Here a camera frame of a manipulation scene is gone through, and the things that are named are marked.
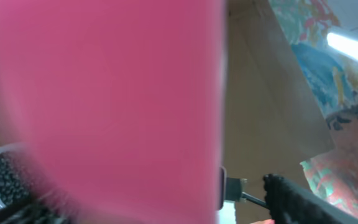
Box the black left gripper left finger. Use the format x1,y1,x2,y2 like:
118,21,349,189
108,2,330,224
0,196,70,224

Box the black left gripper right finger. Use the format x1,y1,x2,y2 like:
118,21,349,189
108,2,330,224
263,174,358,224

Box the pink scoop with blue handle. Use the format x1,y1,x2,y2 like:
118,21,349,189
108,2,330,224
0,0,225,223

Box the black beans in container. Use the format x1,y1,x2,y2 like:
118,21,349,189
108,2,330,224
0,152,30,206

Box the colourful painted poster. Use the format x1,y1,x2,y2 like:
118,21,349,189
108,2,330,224
270,0,358,218

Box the ceiling light tube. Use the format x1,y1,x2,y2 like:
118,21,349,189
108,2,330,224
326,27,358,61

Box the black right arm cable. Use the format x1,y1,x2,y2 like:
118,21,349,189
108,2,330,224
241,191,269,209

